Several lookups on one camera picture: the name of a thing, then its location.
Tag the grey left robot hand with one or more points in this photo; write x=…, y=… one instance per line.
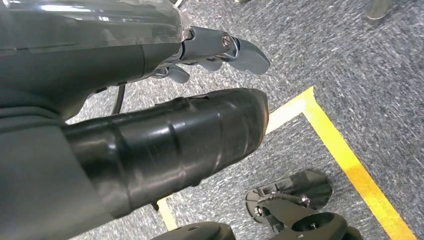
x=82, y=66

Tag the steel workbench table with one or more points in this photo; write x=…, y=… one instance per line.
x=377, y=10

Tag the yellow floor tape mark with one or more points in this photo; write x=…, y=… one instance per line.
x=331, y=139

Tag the black robot foot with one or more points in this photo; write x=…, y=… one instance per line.
x=298, y=212

